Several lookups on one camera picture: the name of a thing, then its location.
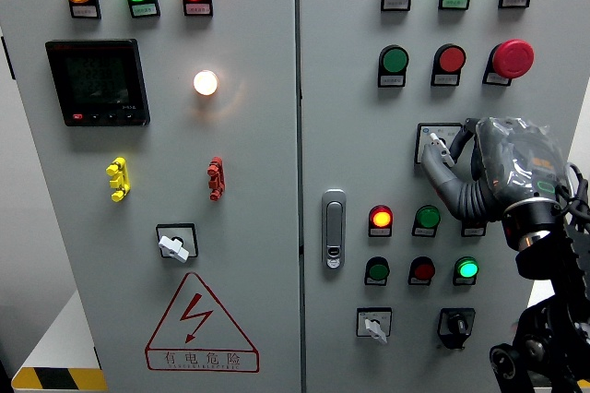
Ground silver door lock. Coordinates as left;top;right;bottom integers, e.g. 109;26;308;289
321;188;348;270

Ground small red-rimmed orange lit lamp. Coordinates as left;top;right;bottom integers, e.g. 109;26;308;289
369;204;395;230

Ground white-handle switch on black-framed plate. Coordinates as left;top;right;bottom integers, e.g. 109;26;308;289
155;222;199;264

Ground small green unlit lamp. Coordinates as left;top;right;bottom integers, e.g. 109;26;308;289
414;205;442;230

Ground small white-handle labelled turn switch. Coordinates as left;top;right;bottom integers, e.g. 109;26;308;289
356;307;394;345

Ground small yellow handle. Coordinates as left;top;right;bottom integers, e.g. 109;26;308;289
105;156;131;203

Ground long black cabinet hinge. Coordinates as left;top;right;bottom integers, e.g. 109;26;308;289
0;36;17;80

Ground large green push button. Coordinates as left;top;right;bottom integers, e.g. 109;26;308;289
380;44;410;75

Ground black and yellow striped tape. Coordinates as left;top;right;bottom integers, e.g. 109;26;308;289
11;367;108;392

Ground large red stop button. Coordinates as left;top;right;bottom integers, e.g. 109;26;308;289
490;39;536;79

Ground small green lit lamp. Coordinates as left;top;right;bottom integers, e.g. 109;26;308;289
454;256;480;281

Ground grey cabinet door with display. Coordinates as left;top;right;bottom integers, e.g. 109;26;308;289
0;0;301;393

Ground black digital display meter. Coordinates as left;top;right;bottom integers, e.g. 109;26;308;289
44;39;151;127

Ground small green push button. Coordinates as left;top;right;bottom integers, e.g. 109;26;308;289
366;256;391;281

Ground large grey turn switch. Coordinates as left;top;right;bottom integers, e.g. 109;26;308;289
414;123;464;168

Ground small red push button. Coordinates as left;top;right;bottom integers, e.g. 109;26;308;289
409;256;437;281

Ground red warning triangle sign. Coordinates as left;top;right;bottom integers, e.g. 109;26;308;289
144;271;260;374

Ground grey cabinet door with lock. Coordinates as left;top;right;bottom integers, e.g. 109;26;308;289
297;0;590;393

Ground large red push button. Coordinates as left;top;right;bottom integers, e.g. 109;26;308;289
435;43;467;75

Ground black-handle turn switch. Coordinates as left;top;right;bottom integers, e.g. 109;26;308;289
436;307;477;351

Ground small red handle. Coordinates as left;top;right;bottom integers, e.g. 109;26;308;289
206;156;227;202

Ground white lit lamp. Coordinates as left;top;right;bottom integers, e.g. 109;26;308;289
193;69;219;97

